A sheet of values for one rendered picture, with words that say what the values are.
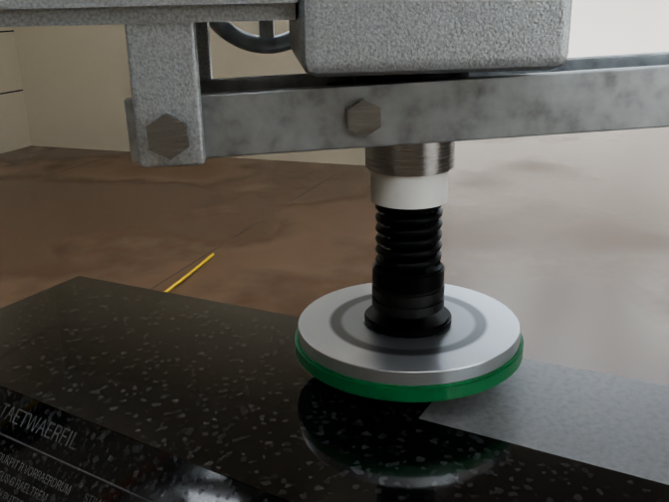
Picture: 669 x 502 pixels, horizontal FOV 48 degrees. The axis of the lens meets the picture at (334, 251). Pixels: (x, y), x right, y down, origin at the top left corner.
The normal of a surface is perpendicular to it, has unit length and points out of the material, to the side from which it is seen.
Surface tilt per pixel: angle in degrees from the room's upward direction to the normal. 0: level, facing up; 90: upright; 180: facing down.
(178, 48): 90
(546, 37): 90
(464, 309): 0
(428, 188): 90
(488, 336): 0
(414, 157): 90
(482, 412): 0
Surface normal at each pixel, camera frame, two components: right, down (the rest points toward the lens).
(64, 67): -0.35, 0.31
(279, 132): 0.10, 0.32
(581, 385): -0.02, -0.95
